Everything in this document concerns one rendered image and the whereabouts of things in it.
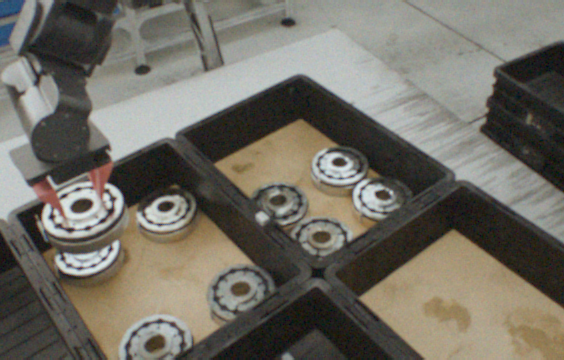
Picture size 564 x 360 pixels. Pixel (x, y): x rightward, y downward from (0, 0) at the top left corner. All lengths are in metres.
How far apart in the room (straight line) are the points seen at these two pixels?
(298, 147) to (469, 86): 1.79
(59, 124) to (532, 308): 0.70
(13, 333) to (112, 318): 0.15
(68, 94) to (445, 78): 2.43
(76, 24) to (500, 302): 0.69
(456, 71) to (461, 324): 2.15
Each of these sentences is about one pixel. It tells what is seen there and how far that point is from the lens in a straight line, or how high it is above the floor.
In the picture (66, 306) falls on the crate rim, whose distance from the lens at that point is 0.86.
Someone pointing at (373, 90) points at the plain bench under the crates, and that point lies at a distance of 1.55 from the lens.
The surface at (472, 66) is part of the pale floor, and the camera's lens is 3.02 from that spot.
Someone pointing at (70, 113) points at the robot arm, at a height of 1.25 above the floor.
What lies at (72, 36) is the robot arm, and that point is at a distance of 0.65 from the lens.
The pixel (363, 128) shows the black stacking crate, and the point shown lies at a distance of 1.09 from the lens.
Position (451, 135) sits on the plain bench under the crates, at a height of 0.70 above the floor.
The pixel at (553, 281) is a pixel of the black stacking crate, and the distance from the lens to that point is 0.96.
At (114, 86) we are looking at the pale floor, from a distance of 2.97.
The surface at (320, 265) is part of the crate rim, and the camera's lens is 0.83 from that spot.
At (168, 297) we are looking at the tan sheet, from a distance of 0.95.
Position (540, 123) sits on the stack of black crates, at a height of 0.52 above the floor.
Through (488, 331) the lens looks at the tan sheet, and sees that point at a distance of 0.93.
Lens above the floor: 1.58
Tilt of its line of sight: 43 degrees down
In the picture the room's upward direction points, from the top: 3 degrees counter-clockwise
